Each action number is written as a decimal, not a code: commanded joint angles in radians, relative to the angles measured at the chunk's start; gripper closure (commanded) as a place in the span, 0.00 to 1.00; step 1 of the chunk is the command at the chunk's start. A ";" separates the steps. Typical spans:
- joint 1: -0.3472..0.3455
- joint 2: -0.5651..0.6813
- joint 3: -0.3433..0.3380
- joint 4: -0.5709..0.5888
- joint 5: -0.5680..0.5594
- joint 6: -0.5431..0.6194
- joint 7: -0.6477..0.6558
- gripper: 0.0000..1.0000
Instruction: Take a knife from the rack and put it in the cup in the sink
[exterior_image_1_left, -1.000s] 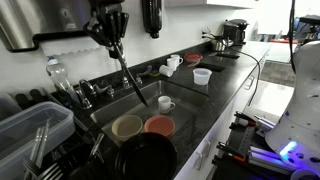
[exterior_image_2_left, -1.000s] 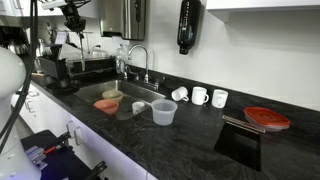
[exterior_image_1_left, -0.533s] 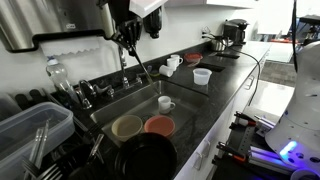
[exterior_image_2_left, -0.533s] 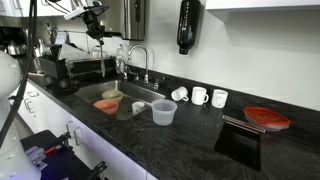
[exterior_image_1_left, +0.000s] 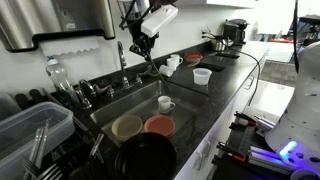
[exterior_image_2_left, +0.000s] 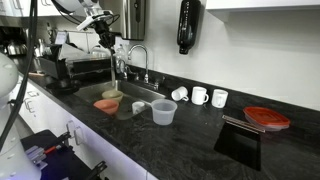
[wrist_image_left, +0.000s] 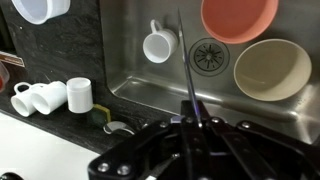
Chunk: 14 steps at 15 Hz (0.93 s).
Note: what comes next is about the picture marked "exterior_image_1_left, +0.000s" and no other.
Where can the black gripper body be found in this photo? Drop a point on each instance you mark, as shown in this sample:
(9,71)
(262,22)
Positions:
(141,38)

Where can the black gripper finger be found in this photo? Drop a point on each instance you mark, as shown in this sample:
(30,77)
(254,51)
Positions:
(136,49)
(147,55)

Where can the chrome sink faucet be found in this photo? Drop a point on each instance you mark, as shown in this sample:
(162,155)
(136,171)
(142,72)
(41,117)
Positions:
(122,63)

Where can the translucent plastic cup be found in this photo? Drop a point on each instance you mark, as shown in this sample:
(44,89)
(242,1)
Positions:
(202,77)

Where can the stainless steel sink basin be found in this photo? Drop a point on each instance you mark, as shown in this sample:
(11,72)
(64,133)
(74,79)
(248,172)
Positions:
(190,100)

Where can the black dish rack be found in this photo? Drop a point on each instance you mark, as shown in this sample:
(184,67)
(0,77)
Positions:
(83,143)

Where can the yellow green sponge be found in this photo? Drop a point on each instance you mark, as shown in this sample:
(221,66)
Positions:
(154,74)

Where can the white ceramic mug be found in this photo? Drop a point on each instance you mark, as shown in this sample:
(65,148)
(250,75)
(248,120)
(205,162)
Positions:
(171,63)
(176,58)
(164,104)
(166,71)

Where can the red lid food container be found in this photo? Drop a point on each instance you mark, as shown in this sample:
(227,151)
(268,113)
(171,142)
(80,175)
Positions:
(193,56)

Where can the white paper towel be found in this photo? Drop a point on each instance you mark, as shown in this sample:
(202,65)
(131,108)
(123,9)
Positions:
(68,46)

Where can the small chrome tap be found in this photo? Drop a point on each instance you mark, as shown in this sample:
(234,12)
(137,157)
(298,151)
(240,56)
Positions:
(85,95)

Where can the orange bowl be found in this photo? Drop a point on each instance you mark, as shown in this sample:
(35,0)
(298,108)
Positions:
(160,125)

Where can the steel kettle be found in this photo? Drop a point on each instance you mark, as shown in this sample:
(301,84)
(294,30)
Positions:
(218,45)

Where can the beige bowl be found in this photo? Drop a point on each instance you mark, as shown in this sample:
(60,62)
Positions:
(126,127)

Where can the black flat mat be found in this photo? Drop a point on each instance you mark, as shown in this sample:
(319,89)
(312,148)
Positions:
(227,55)

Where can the clear plastic water bottle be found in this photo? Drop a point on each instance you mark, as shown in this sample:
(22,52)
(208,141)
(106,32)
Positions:
(59,76)

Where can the white upper cabinet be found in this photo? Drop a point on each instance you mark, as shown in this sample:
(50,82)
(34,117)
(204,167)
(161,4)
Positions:
(216,2)

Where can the white cabinet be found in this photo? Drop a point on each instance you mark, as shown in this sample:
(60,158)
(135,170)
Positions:
(226,123)
(216,2)

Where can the black coffee maker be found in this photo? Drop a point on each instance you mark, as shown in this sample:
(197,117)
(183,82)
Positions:
(235,31)

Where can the stainless paper towel dispenser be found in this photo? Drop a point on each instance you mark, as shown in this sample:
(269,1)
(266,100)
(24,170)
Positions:
(50,16)

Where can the black bowl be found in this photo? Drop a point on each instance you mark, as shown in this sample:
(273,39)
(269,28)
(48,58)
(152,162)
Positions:
(146,158)

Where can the white lower cabinet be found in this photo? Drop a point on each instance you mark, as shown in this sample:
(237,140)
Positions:
(226,123)

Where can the silver cutlery piece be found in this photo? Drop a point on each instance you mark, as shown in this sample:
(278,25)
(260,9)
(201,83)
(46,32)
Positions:
(95,148)

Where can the clear plastic storage container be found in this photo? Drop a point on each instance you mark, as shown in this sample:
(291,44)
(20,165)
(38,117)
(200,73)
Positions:
(56,121)

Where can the black orange clamp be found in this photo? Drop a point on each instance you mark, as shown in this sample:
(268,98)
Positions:
(243,120)
(230,152)

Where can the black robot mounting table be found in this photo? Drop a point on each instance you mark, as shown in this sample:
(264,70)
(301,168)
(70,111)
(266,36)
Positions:
(245,138)

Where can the red flat board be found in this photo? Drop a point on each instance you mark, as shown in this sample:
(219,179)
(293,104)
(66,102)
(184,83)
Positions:
(283,40)

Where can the blue office chair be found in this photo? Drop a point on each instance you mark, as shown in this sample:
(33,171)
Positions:
(293,26)

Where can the silver fork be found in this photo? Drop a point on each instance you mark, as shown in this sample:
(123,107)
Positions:
(52,172)
(30,167)

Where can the aluminium extrusion bar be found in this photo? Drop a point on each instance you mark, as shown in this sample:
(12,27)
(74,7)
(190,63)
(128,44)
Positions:
(270,160)

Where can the wall power outlet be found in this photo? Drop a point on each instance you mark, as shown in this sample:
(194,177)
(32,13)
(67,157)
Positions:
(206,32)

